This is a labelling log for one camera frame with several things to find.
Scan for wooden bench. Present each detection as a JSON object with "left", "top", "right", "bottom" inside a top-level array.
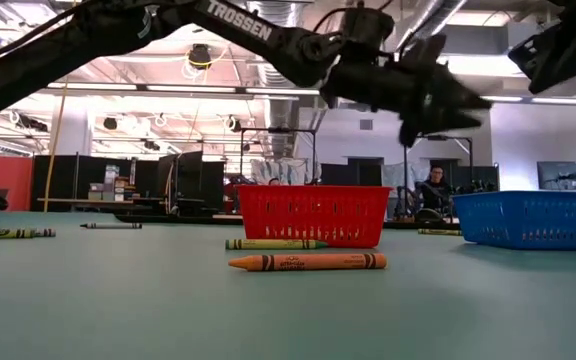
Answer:
[{"left": 36, "top": 197, "right": 137, "bottom": 207}]

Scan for green table mat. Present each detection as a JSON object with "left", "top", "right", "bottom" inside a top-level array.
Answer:
[{"left": 0, "top": 210, "right": 576, "bottom": 360}]

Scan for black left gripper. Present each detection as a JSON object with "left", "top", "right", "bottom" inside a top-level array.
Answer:
[{"left": 325, "top": 54, "right": 493, "bottom": 149}]

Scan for orange crayon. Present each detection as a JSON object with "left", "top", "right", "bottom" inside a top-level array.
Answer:
[{"left": 227, "top": 253, "right": 388, "bottom": 273}]

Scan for long ceiling light bar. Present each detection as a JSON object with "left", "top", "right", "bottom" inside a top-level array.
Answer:
[{"left": 45, "top": 78, "right": 576, "bottom": 107}]

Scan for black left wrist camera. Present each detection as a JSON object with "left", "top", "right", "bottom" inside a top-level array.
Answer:
[{"left": 400, "top": 32, "right": 449, "bottom": 71}]

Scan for red partition panel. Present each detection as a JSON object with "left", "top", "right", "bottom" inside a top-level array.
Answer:
[{"left": 0, "top": 155, "right": 35, "bottom": 213}]

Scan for red plastic basket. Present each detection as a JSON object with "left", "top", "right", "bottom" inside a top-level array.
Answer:
[{"left": 234, "top": 184, "right": 392, "bottom": 250}]

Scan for yellow green crayon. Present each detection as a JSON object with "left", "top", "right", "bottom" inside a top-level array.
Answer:
[
  {"left": 0, "top": 228, "right": 36, "bottom": 240},
  {"left": 416, "top": 227, "right": 464, "bottom": 237},
  {"left": 224, "top": 238, "right": 329, "bottom": 252}
]

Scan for dark computer monitor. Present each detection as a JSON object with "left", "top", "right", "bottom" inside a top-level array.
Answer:
[{"left": 536, "top": 160, "right": 576, "bottom": 192}]

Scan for black stand frame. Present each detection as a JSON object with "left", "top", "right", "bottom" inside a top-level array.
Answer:
[{"left": 402, "top": 133, "right": 474, "bottom": 224}]

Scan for yellow cable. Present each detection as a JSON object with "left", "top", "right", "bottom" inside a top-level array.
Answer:
[{"left": 42, "top": 79, "right": 69, "bottom": 214}]

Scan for white patterned cloth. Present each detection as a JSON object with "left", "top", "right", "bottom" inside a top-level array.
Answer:
[{"left": 250, "top": 157, "right": 322, "bottom": 187}]

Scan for black clamp handle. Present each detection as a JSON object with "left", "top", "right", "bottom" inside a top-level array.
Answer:
[{"left": 414, "top": 207, "right": 445, "bottom": 225}]

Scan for white crayon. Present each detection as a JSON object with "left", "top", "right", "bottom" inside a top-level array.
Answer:
[{"left": 79, "top": 221, "right": 144, "bottom": 231}]

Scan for black ceiling camera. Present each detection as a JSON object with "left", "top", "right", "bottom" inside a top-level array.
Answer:
[{"left": 187, "top": 43, "right": 213, "bottom": 71}]

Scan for black partition wall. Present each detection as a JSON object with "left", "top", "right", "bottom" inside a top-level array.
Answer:
[{"left": 31, "top": 150, "right": 227, "bottom": 214}]

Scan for silver ventilation duct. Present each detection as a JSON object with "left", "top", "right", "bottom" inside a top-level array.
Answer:
[{"left": 247, "top": 0, "right": 329, "bottom": 157}]

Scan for blue plastic basket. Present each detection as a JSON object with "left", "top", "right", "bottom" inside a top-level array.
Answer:
[{"left": 451, "top": 190, "right": 576, "bottom": 252}]

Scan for stacked storage boxes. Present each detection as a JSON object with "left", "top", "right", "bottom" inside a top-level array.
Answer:
[{"left": 87, "top": 164, "right": 137, "bottom": 203}]

